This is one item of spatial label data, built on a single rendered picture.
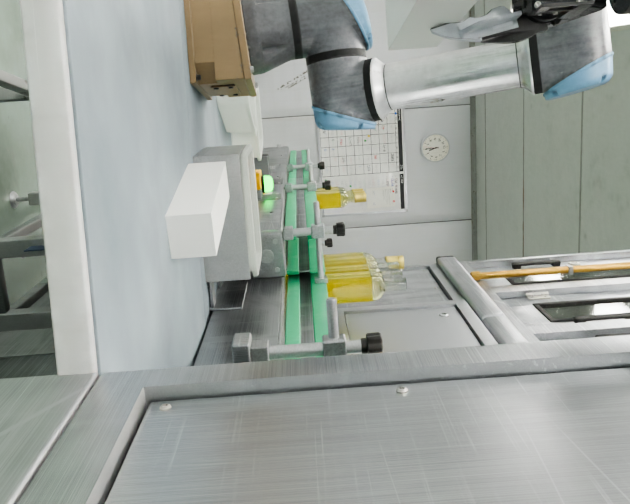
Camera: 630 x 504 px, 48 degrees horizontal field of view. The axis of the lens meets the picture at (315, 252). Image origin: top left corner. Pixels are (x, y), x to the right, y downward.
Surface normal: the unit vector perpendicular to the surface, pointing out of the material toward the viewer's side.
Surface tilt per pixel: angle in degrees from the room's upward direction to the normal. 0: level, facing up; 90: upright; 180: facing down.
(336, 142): 90
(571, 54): 111
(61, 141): 90
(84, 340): 90
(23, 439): 90
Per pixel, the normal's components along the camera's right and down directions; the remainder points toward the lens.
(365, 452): -0.07, -0.97
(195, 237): 0.04, 0.40
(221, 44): 0.01, 0.08
